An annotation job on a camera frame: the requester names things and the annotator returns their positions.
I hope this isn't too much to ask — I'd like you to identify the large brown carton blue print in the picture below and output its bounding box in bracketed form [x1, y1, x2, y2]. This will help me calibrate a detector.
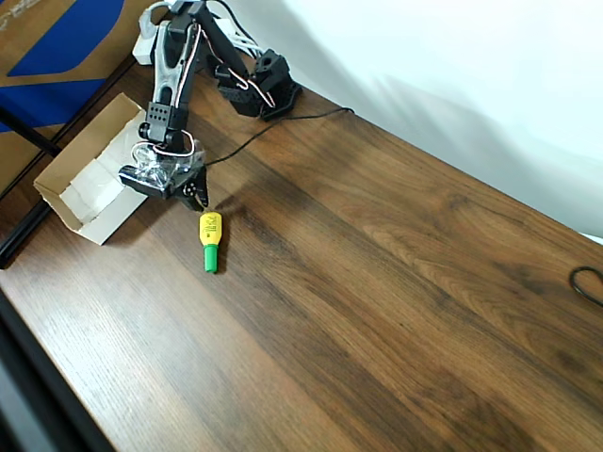
[0, 0, 159, 199]

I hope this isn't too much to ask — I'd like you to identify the black metal pole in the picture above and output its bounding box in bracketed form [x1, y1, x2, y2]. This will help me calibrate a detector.
[0, 106, 63, 157]

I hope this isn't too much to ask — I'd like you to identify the black webcam cable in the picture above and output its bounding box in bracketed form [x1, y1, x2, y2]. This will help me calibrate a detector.
[203, 106, 355, 167]

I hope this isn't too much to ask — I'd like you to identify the black cable loop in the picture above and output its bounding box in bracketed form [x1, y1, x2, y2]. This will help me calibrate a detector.
[568, 266, 603, 308]

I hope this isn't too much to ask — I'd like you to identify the white power strip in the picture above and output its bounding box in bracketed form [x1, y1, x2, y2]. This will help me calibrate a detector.
[132, 2, 160, 67]

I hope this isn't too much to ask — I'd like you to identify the black webcam wrapped in tape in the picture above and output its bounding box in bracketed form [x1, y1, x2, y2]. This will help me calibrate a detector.
[117, 140, 208, 202]

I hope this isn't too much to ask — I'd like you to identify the yellow bottle with green cap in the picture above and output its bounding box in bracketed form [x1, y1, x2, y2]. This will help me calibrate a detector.
[197, 211, 224, 274]

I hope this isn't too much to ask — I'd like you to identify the white cardboard box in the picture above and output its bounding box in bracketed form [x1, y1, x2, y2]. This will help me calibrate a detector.
[32, 91, 167, 246]

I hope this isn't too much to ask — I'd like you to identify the black metal base bar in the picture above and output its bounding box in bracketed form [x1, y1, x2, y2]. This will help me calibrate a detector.
[0, 56, 138, 270]

